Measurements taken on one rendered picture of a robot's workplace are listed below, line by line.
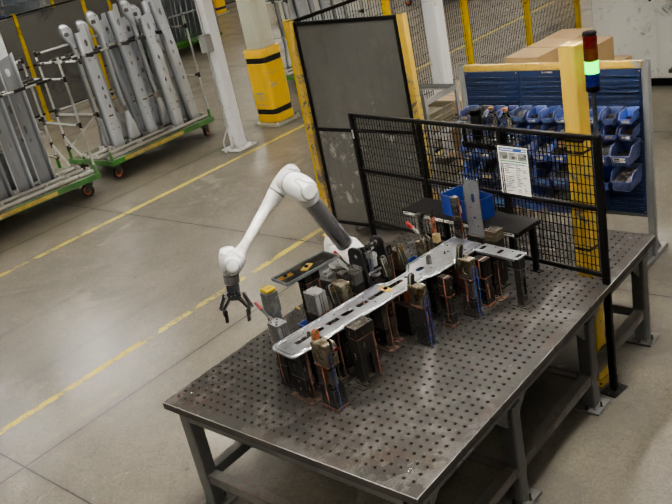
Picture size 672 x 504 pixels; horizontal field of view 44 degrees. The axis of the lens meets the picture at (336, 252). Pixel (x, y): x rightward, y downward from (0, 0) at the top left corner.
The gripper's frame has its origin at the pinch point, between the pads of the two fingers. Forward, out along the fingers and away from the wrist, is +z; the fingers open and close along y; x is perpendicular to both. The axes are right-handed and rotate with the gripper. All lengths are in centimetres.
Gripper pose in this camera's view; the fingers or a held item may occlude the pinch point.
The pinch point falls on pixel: (238, 319)
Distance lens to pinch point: 465.4
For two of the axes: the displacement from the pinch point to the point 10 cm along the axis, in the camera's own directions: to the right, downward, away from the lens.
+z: 1.5, 9.8, 1.0
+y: -9.4, 1.1, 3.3
